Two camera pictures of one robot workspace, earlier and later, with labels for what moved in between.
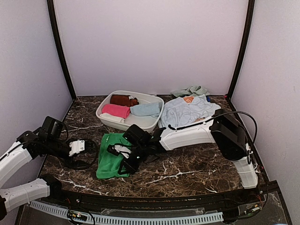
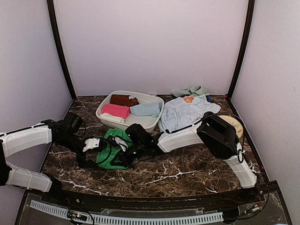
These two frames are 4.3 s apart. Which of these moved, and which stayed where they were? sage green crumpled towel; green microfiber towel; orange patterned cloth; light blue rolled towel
Moved: green microfiber towel
Stayed: sage green crumpled towel; light blue rolled towel; orange patterned cloth
